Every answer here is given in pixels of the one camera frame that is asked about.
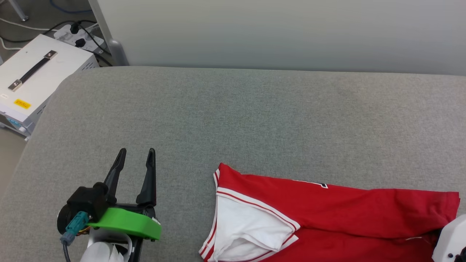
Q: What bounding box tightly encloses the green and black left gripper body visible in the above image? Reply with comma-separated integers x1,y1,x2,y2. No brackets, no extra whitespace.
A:
87,203,162,262

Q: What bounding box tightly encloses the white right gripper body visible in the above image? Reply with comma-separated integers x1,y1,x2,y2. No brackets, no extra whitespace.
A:
432,214,466,262

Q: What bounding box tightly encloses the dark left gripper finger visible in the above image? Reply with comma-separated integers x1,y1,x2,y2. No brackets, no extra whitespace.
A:
136,148,157,206
103,148,127,205

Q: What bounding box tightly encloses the red basketball jersey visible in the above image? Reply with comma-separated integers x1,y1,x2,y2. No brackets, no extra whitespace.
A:
198,163,460,262

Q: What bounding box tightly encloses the white power strip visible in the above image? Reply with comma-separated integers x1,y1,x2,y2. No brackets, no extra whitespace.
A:
54,23,106,51

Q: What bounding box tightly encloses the white partition screen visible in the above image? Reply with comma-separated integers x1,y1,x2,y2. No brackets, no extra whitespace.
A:
88,0,466,76

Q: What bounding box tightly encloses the teal connector with cable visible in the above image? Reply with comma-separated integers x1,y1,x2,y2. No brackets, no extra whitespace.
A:
60,211,90,262

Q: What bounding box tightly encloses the white box with black handle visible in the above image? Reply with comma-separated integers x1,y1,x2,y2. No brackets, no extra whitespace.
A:
0,34,99,137

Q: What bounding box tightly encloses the black plug with cable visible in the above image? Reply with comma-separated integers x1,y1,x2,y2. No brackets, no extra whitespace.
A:
75,38,113,67
0,20,97,42

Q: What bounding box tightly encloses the blue cable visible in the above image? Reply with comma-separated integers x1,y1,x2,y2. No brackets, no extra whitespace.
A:
49,0,90,15

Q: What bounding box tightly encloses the grey metal desk frame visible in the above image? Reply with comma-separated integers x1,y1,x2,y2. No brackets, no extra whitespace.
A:
7,0,29,21

